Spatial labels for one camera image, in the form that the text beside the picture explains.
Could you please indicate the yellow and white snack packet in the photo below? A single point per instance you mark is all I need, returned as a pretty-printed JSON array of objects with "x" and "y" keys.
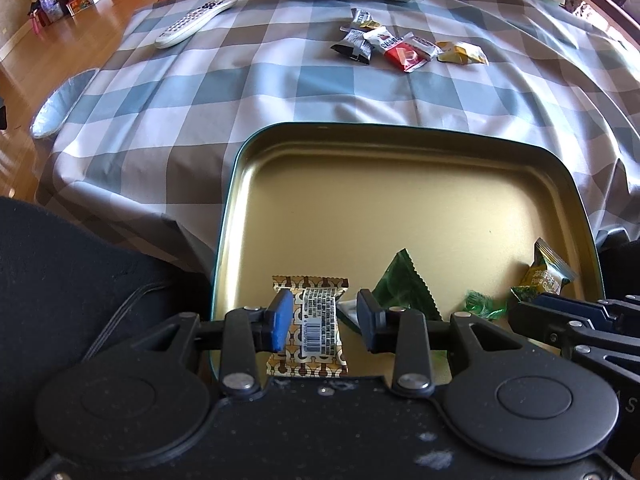
[{"x": 462, "y": 53}]

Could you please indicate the silver foil plate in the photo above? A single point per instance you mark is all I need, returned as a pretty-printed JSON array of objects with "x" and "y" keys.
[{"x": 60, "y": 105}]

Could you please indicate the person's dark clothing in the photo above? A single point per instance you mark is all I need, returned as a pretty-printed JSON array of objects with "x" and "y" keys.
[
  {"x": 60, "y": 270},
  {"x": 622, "y": 265}
]

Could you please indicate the small white snack packet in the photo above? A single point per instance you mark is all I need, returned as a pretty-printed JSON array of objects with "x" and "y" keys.
[{"x": 426, "y": 46}]

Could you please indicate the silver snack packet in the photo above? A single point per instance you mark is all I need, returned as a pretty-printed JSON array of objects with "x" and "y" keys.
[{"x": 361, "y": 16}]

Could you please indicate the green pea snack packet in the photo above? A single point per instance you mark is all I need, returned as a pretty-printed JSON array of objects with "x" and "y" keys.
[{"x": 542, "y": 275}]

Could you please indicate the checkered tablecloth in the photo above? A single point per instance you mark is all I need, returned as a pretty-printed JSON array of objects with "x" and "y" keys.
[{"x": 300, "y": 90}]

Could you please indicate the gold tin tray green rim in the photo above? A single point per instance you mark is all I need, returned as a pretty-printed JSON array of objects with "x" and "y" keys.
[{"x": 400, "y": 210}]

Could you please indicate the large green snack packet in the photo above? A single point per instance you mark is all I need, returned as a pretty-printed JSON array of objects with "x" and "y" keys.
[{"x": 402, "y": 280}]

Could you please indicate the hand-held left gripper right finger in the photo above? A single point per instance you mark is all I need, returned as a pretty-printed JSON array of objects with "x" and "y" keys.
[{"x": 372, "y": 320}]

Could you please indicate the black and white snack packet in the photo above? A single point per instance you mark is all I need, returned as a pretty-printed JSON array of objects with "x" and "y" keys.
[{"x": 355, "y": 46}]

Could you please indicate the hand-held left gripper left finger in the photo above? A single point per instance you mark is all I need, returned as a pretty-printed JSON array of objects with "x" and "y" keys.
[{"x": 281, "y": 320}]

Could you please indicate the red and white snack packet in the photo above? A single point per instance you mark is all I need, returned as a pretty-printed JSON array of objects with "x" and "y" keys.
[{"x": 407, "y": 57}]

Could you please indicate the white remote control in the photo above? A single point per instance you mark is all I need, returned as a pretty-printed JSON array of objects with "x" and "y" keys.
[{"x": 195, "y": 20}]

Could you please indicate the purple pink bags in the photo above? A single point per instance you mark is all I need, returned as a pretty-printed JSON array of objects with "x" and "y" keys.
[{"x": 47, "y": 12}]

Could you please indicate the small green candy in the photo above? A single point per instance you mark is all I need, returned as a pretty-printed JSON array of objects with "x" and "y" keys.
[{"x": 479, "y": 302}]

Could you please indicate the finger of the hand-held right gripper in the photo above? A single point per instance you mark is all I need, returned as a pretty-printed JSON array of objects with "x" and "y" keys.
[
  {"x": 545, "y": 325},
  {"x": 565, "y": 302}
]

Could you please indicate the brown patterned snack packet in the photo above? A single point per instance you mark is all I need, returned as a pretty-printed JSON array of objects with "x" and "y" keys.
[{"x": 312, "y": 330}]

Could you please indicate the patterned flat box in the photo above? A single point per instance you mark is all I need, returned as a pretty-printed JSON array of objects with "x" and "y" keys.
[{"x": 80, "y": 1}]

